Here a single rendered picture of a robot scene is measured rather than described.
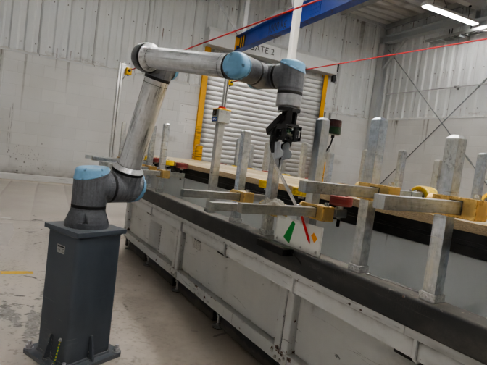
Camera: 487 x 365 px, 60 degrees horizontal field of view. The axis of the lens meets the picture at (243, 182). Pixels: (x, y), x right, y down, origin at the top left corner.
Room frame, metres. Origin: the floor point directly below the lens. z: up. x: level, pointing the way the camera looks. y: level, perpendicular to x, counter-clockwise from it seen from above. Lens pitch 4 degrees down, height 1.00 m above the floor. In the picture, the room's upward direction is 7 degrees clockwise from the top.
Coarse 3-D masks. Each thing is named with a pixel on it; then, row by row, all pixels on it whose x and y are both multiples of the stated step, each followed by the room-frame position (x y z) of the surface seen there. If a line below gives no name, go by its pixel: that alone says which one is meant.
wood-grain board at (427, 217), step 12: (156, 156) 3.70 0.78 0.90; (192, 168) 2.75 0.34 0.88; (204, 168) 2.59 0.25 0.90; (228, 168) 3.08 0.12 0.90; (252, 180) 2.12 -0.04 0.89; (288, 180) 2.32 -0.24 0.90; (408, 216) 1.34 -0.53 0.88; (420, 216) 1.30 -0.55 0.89; (432, 216) 1.27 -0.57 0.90; (456, 228) 1.20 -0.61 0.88; (468, 228) 1.17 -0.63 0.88; (480, 228) 1.14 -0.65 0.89
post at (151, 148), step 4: (156, 128) 2.97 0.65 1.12; (156, 132) 2.97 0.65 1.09; (152, 136) 2.96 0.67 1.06; (152, 140) 2.96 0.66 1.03; (152, 144) 2.96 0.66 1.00; (148, 148) 2.97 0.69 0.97; (152, 148) 2.96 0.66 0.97; (148, 152) 2.97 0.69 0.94; (152, 152) 2.96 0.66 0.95; (148, 156) 2.96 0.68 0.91; (152, 156) 2.97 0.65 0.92; (148, 160) 2.95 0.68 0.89; (152, 160) 2.97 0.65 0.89; (148, 164) 2.95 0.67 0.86; (148, 176) 2.96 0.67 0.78; (148, 180) 2.96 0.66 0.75; (148, 184) 2.96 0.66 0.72
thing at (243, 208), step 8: (240, 208) 1.28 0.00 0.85; (248, 208) 1.28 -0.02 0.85; (256, 208) 1.30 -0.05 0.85; (264, 208) 1.31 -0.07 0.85; (272, 208) 1.33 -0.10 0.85; (280, 208) 1.35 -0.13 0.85; (288, 208) 1.36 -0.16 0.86; (296, 208) 1.38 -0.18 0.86; (304, 208) 1.40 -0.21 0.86; (312, 208) 1.42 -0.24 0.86; (336, 208) 1.49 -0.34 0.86; (304, 216) 1.40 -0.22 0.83; (312, 216) 1.42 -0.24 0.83; (336, 216) 1.47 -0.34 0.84; (344, 216) 1.49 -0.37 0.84
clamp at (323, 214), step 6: (300, 204) 1.50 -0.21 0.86; (306, 204) 1.47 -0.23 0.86; (312, 204) 1.44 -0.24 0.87; (318, 204) 1.45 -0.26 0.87; (318, 210) 1.42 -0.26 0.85; (324, 210) 1.40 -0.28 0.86; (330, 210) 1.41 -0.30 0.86; (318, 216) 1.41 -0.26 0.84; (324, 216) 1.40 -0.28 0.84; (330, 216) 1.41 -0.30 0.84
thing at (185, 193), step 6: (180, 192) 1.73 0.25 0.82; (186, 192) 1.72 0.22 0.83; (192, 192) 1.73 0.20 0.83; (198, 192) 1.74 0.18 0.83; (204, 192) 1.76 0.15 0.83; (210, 192) 1.77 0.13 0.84; (216, 192) 1.79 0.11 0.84; (222, 192) 1.81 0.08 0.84; (228, 192) 1.84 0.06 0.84; (216, 198) 1.79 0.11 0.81; (222, 198) 1.81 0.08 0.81; (228, 198) 1.82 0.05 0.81; (234, 198) 1.84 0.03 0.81; (258, 198) 1.90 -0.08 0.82; (264, 198) 1.92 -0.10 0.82
